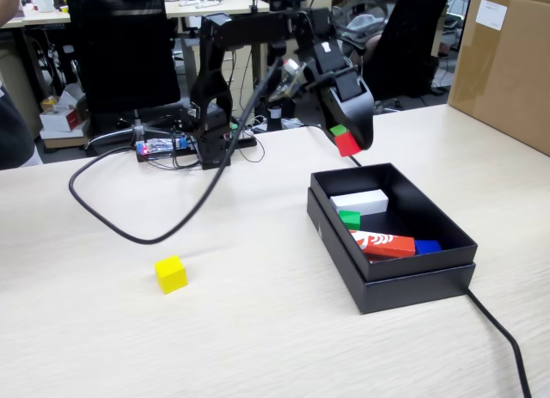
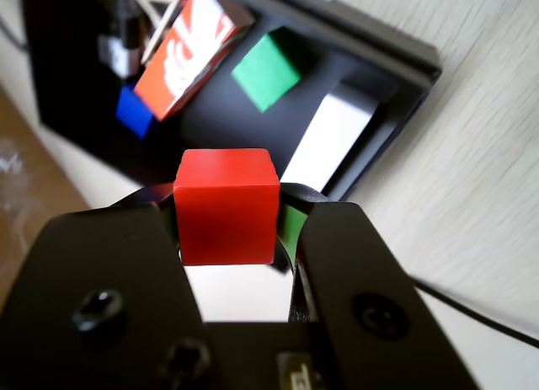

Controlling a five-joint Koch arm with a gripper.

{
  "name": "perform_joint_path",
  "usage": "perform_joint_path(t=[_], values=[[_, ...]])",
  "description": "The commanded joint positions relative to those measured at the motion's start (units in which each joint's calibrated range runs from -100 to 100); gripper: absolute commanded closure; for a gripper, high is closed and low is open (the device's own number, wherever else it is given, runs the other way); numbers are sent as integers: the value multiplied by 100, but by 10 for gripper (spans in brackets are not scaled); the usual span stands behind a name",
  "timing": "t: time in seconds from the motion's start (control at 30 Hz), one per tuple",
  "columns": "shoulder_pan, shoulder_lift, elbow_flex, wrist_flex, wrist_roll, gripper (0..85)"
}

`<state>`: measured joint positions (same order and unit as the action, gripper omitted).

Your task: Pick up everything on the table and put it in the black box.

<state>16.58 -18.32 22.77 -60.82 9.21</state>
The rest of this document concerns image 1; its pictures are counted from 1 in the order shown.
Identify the black mesh office chair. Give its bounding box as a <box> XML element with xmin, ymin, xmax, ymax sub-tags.
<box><xmin>64</xmin><ymin>0</ymin><xmax>181</xmax><ymax>152</ymax></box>

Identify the thick black cable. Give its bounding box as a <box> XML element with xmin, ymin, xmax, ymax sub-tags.
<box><xmin>300</xmin><ymin>122</ymin><xmax>533</xmax><ymax>398</ymax></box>
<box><xmin>67</xmin><ymin>58</ymin><xmax>285</xmax><ymax>245</ymax></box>

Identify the black open box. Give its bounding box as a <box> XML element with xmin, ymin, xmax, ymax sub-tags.
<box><xmin>306</xmin><ymin>187</ymin><xmax>477</xmax><ymax>315</ymax></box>

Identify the white open carton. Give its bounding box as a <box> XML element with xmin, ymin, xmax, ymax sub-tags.
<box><xmin>39</xmin><ymin>83</ymin><xmax>91</xmax><ymax>139</ymax></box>

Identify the person forearm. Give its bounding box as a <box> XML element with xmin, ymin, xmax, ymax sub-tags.
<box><xmin>0</xmin><ymin>0</ymin><xmax>21</xmax><ymax>28</ymax></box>

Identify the thin black wire loop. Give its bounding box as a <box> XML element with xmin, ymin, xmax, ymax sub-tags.
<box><xmin>235</xmin><ymin>135</ymin><xmax>266</xmax><ymax>165</ymax></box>

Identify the black cardboard box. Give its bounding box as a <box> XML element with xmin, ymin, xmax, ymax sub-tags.
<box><xmin>309</xmin><ymin>162</ymin><xmax>479</xmax><ymax>283</ymax></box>

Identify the blue wooden block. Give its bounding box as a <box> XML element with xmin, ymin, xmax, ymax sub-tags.
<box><xmin>414</xmin><ymin>239</ymin><xmax>443</xmax><ymax>256</ymax></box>

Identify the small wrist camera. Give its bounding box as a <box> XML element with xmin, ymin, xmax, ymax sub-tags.
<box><xmin>268</xmin><ymin>58</ymin><xmax>310</xmax><ymax>102</ymax></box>

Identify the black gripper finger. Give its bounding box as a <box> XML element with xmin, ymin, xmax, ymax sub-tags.
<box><xmin>339</xmin><ymin>86</ymin><xmax>374</xmax><ymax>150</ymax></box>
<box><xmin>317</xmin><ymin>88</ymin><xmax>347</xmax><ymax>137</ymax></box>

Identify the yellow wooden cube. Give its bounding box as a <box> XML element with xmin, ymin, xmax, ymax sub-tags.
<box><xmin>154</xmin><ymin>254</ymin><xmax>189</xmax><ymax>295</ymax></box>

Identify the orange printed rectangular block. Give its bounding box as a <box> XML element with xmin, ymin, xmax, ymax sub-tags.
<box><xmin>347</xmin><ymin>229</ymin><xmax>417</xmax><ymax>261</ymax></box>

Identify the beige office desk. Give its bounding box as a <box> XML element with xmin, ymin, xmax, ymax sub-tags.
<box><xmin>0</xmin><ymin>0</ymin><xmax>270</xmax><ymax>29</ymax></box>

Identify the black chair with chrome armrest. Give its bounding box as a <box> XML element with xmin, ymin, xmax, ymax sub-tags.
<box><xmin>339</xmin><ymin>0</ymin><xmax>452</xmax><ymax>115</ymax></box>

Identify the white rectangular block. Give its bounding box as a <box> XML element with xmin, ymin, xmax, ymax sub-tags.
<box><xmin>329</xmin><ymin>189</ymin><xmax>390</xmax><ymax>218</ymax></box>

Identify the controller circuit board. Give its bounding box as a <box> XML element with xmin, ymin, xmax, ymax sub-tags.
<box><xmin>135</xmin><ymin>133</ymin><xmax>190</xmax><ymax>161</ymax></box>

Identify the green wooden cube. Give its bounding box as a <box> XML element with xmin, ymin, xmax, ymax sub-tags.
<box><xmin>339</xmin><ymin>209</ymin><xmax>362</xmax><ymax>230</ymax></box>

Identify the large brown cardboard box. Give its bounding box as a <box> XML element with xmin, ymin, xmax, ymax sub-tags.
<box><xmin>446</xmin><ymin>0</ymin><xmax>550</xmax><ymax>156</ymax></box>

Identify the grey cloth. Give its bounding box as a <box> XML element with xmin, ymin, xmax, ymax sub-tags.
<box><xmin>345</xmin><ymin>13</ymin><xmax>387</xmax><ymax>45</ymax></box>

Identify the person torso in grey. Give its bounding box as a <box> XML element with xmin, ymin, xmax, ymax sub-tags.
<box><xmin>0</xmin><ymin>82</ymin><xmax>44</xmax><ymax>169</ymax></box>

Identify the red wooden cube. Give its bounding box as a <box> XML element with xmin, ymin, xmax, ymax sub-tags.
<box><xmin>333</xmin><ymin>131</ymin><xmax>361</xmax><ymax>158</ymax></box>

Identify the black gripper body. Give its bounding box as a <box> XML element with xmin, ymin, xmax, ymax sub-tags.
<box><xmin>307</xmin><ymin>40</ymin><xmax>367</xmax><ymax>102</ymax></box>

